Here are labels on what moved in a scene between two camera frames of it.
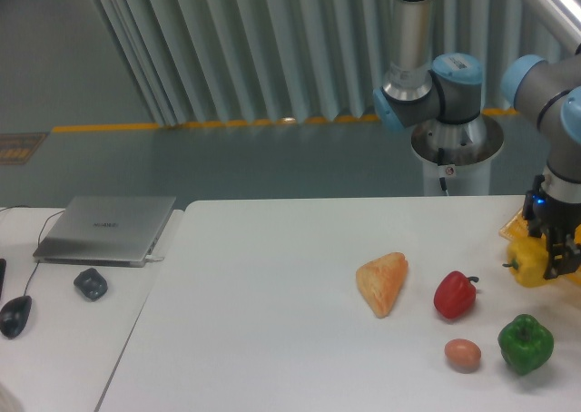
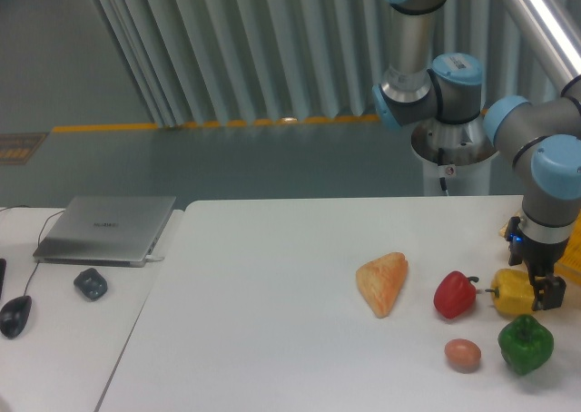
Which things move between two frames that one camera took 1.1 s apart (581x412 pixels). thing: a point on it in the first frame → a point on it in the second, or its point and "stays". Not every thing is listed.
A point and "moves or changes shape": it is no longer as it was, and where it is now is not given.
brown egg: x=464 y=355 stays
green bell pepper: x=526 y=344 stays
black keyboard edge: x=3 y=265 stays
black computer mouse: x=14 y=316 stays
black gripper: x=558 y=221 → x=540 y=258
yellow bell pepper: x=528 y=259 moves or changes shape
